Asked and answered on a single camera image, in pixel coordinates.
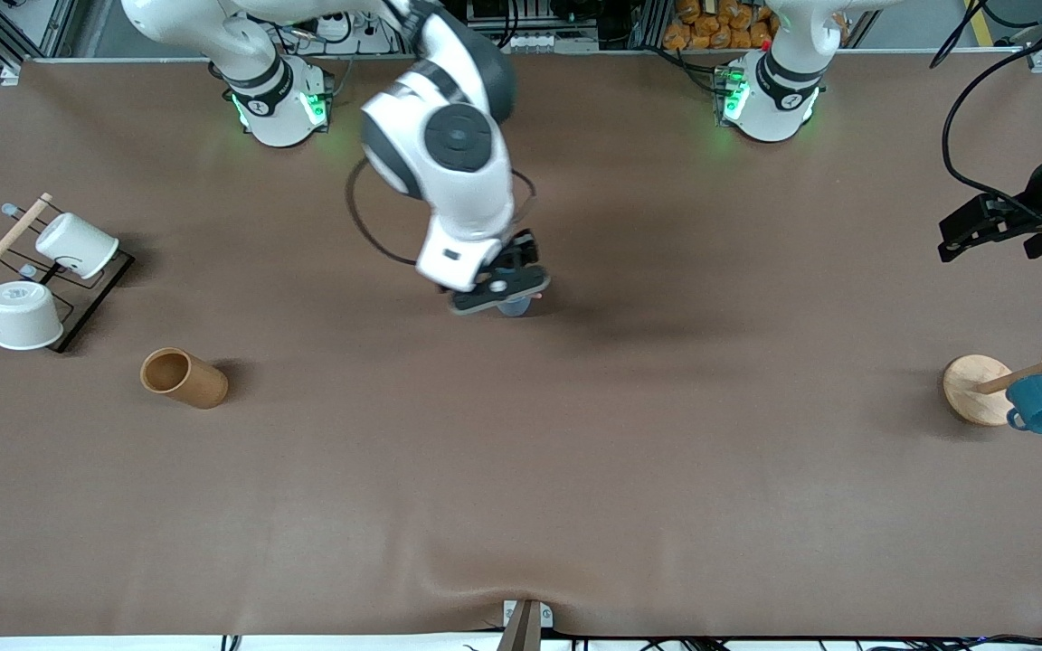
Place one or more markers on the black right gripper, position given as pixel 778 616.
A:
pixel 521 250

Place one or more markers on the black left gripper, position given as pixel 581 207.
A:
pixel 1025 220

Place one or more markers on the light blue plastic cup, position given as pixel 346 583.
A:
pixel 515 310

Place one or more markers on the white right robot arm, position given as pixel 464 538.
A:
pixel 458 136

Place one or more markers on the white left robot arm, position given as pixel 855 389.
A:
pixel 779 86

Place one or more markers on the brown bamboo chopstick holder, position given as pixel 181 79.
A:
pixel 200 382

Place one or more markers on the plain white cup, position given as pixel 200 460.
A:
pixel 78 244

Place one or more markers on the white cup with print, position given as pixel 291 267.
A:
pixel 23 316

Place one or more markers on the wooden mug tree stand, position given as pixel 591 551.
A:
pixel 973 389

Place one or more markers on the long white terminal strip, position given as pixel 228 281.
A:
pixel 530 42

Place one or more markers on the brown table cover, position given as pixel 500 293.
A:
pixel 521 497

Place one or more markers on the white power strip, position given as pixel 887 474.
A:
pixel 345 27

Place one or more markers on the bag of orange bread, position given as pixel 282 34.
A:
pixel 720 27

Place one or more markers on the metal table clamp bracket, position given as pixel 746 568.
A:
pixel 525 624

